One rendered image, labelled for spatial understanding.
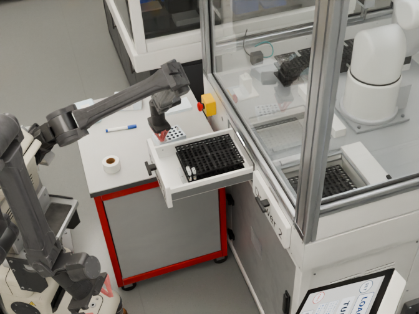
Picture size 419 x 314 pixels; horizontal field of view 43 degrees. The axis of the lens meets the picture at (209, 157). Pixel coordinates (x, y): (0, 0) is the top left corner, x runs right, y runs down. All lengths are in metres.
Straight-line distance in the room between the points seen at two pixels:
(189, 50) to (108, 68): 1.68
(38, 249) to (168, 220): 1.16
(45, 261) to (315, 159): 0.73
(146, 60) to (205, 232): 0.88
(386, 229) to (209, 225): 0.95
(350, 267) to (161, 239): 0.93
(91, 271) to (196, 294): 1.40
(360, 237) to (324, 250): 0.13
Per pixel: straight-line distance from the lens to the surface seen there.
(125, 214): 2.31
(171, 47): 2.68
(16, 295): 1.87
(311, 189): 1.51
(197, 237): 2.56
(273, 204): 1.82
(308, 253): 1.74
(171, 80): 1.62
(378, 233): 1.85
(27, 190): 1.21
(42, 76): 4.38
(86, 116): 1.66
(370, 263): 2.00
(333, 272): 1.92
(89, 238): 3.02
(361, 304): 1.34
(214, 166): 1.99
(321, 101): 1.32
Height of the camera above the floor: 2.26
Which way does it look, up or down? 42 degrees down
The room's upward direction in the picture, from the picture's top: 3 degrees counter-clockwise
